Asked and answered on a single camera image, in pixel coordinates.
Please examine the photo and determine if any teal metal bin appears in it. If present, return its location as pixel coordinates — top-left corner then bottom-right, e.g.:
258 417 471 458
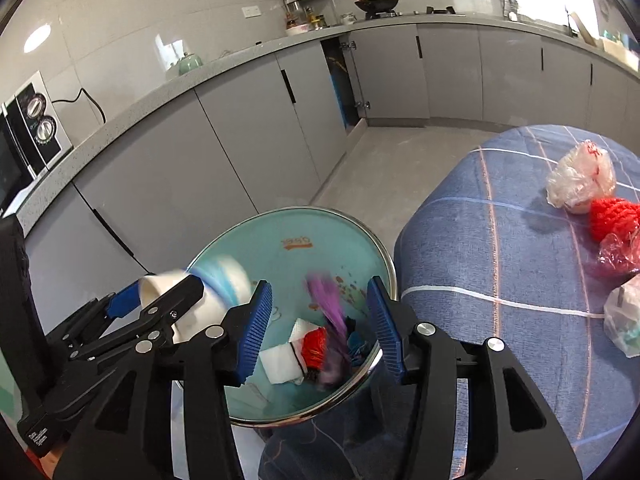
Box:
185 205 401 428

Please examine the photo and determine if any metal spice rack with bottles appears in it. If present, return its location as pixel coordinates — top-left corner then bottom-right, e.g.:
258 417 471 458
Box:
282 0 333 36

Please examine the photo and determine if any white and teal plastic bag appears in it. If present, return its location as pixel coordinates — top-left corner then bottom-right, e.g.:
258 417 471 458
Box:
602 275 640 358

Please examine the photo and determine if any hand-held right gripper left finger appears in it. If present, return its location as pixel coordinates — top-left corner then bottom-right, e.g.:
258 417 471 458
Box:
52 280 275 480

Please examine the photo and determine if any white paper towel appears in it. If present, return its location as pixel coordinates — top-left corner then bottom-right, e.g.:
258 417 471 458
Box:
259 317 321 386

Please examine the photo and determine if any blue foil wrapper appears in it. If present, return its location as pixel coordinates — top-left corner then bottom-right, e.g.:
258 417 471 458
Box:
345 332 376 366

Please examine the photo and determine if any clear plastic bag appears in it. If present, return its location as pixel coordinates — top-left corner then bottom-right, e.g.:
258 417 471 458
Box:
546 140 617 215

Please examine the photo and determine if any blue checked tablecloth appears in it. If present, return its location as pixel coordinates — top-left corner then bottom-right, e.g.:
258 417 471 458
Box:
257 125 640 480

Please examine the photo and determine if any wooden cutting board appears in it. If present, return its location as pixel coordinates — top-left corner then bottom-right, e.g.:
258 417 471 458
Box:
570 11 598 43

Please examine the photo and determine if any black power cable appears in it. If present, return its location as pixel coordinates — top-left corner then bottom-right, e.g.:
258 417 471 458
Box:
52 87 107 125

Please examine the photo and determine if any black and white microwave oven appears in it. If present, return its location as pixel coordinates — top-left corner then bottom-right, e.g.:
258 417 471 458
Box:
0 71 75 213

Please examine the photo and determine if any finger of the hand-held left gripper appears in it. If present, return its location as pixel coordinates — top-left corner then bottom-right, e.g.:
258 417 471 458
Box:
47 280 146 356
70 274 206 361

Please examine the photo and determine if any purple plastic wrapper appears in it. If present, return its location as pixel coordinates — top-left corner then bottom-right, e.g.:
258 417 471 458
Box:
305 272 353 391

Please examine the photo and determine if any black wok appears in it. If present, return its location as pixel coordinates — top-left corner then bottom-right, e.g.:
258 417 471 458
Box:
344 0 401 16

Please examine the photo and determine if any white paper cup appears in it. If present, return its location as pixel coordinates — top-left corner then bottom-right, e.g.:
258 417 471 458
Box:
137 255 251 346

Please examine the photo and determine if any red plastic wrapper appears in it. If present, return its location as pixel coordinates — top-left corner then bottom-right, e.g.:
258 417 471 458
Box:
597 232 640 277

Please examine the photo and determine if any gas stove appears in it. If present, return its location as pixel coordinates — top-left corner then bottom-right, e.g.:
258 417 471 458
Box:
365 5 457 20

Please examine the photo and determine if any green floor mat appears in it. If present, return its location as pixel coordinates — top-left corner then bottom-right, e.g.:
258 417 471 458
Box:
0 340 31 426

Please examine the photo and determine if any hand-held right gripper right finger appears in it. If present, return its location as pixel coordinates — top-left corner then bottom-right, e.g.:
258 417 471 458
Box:
366 276 583 480

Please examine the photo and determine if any red foam net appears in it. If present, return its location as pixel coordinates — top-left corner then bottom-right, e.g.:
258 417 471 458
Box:
589 197 640 246
300 327 331 371

